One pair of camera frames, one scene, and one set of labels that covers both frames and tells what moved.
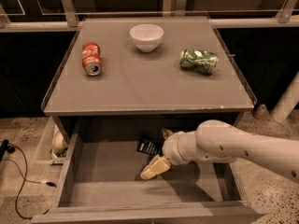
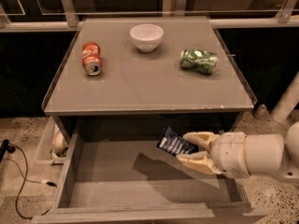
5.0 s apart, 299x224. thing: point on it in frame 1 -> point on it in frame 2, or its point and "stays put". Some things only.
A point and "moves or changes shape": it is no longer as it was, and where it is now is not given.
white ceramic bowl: x=146 y=37 stays put
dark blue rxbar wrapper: x=150 y=146 moves or changes shape
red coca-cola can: x=92 y=60 stays put
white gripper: x=172 y=148 -> x=229 y=154
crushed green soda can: x=200 y=61 stays put
